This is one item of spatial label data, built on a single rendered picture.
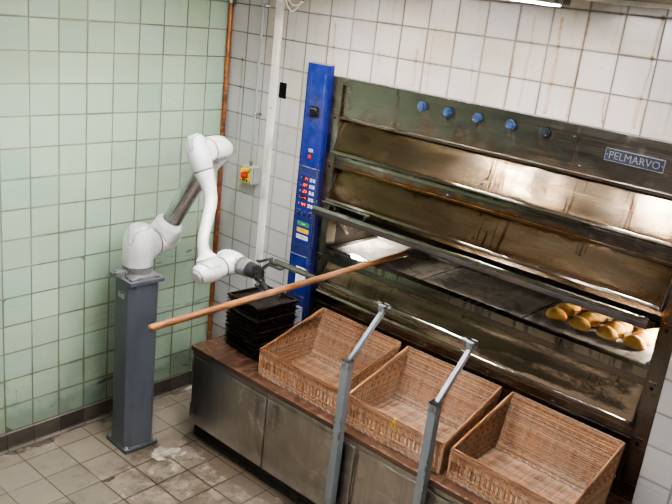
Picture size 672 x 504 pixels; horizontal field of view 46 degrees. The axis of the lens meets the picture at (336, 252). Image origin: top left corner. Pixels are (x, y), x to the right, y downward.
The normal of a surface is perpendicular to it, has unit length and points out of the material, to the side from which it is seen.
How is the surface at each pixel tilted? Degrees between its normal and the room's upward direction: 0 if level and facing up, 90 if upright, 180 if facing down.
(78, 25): 90
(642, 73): 90
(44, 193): 90
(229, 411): 90
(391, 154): 70
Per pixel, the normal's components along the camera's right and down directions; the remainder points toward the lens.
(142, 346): 0.70, 0.29
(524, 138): -0.66, 0.16
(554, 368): -0.58, -0.17
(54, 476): 0.11, -0.94
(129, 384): 0.00, 0.31
